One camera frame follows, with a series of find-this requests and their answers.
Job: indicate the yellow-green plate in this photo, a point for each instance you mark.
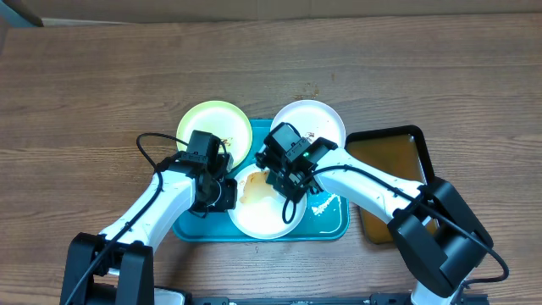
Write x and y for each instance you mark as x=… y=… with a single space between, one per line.
x=222 y=119

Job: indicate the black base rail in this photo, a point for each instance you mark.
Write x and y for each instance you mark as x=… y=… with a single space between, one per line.
x=296 y=300

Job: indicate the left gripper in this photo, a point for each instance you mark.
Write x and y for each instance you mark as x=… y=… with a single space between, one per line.
x=228 y=201

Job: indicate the dark chair part background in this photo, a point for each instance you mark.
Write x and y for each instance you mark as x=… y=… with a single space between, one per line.
x=16 y=14

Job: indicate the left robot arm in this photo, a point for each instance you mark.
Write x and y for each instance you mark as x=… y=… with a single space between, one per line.
x=116 y=265

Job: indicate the teal plastic tray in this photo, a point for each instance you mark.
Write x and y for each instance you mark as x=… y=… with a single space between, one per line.
x=326 y=217

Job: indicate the white plate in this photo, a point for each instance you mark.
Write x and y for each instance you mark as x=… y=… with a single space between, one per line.
x=313 y=119
x=258 y=208

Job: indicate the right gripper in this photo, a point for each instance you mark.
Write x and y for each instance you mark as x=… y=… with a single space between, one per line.
x=298 y=194

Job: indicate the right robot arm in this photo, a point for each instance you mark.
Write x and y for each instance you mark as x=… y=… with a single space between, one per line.
x=437 y=234

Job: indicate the black tray with brown water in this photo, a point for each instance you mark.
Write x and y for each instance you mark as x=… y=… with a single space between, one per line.
x=398 y=151

